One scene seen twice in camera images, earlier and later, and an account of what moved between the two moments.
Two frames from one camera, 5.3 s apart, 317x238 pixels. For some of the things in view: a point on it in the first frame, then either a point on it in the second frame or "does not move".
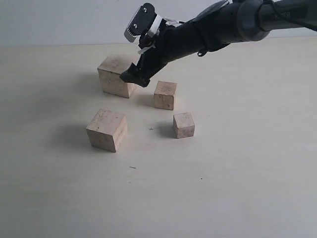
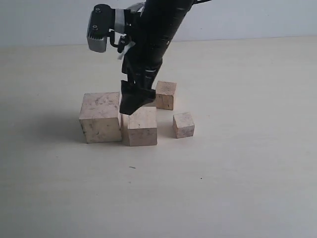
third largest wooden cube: x=163 y=95 does not move
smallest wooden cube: x=184 y=125 does not move
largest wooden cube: x=110 y=70 to x=99 y=117
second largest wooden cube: x=107 y=130 to x=140 y=128
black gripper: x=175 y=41 to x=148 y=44
